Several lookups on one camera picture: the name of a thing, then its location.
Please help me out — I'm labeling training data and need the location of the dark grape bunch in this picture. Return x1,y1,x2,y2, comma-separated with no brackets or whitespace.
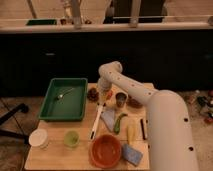
87,88,99,102

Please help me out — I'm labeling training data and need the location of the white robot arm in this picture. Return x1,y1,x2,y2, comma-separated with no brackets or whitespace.
98,61,199,171

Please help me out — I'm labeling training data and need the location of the small green metal cup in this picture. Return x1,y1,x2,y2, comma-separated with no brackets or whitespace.
115,92,127,108

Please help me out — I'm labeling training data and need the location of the green plastic cup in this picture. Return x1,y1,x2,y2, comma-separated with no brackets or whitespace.
64,130,79,148

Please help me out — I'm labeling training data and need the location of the white plastic cup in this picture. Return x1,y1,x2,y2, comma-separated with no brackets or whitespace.
29,129,49,149

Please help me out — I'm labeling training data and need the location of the orange fruit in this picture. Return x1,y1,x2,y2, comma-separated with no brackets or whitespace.
106,90,113,100

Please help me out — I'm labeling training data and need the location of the grey blue cloth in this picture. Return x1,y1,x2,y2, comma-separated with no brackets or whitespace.
101,108,115,132

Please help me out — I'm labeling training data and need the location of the dark red bowl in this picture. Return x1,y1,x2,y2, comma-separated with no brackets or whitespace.
127,96,143,109

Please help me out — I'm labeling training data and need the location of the green plastic tray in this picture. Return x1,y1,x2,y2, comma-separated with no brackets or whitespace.
39,78,88,122

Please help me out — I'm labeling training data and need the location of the metal spoon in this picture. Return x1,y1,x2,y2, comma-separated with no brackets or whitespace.
56,88,74,100

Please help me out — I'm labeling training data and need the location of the yellow corn cob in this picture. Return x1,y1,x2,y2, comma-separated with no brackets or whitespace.
126,120,136,145

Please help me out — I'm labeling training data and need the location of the orange plastic bowl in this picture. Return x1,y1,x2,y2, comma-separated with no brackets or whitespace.
89,134,121,169

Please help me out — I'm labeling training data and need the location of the blue sponge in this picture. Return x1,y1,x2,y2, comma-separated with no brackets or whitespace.
122,144,143,166

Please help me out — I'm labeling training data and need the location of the black chair base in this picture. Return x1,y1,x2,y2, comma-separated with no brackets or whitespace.
0,96,31,146

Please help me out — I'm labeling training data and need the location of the green tray on shelf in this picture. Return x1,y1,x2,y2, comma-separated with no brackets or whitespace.
26,19,57,26

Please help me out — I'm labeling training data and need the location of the white handled brush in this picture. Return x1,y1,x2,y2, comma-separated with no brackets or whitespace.
90,103,104,140

